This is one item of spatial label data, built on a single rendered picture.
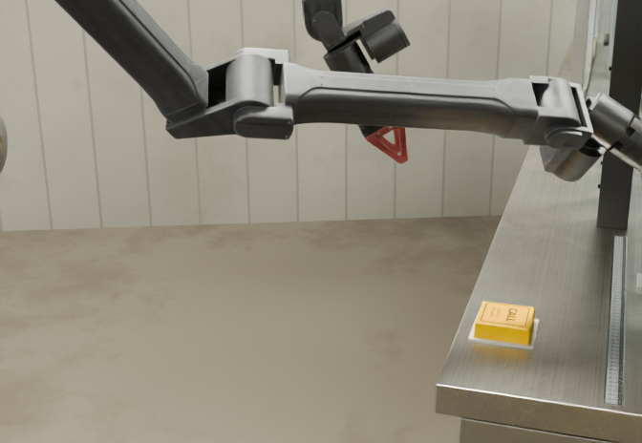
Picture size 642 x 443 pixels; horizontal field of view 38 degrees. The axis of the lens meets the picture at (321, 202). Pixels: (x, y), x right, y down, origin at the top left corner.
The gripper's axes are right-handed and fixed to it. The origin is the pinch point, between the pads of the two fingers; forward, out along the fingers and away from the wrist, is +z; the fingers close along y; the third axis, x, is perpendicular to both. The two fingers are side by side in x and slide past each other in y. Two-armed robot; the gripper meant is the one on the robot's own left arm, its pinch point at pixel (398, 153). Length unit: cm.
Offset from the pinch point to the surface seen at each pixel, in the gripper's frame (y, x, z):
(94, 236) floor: 241, 136, 43
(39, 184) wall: 251, 146, 13
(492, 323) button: -36.7, 0.1, 14.1
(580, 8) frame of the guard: 69, -52, 14
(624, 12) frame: 1.6, -41.3, -1.1
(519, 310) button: -33.4, -3.7, 16.2
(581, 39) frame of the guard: 69, -49, 21
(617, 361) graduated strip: -43, -11, 23
